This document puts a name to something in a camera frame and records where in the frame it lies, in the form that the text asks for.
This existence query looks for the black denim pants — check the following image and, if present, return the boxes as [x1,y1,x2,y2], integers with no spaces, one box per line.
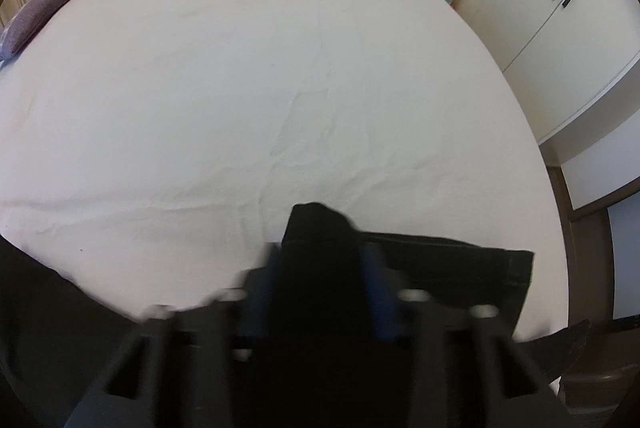
[1,203,586,427]

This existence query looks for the white bed mattress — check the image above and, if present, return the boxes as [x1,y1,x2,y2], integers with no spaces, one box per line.
[1,0,568,339]

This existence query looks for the white wardrobe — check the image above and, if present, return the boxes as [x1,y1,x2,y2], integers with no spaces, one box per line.
[456,0,639,142]

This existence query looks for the purple cushion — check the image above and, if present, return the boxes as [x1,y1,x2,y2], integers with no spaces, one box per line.
[1,0,70,62]

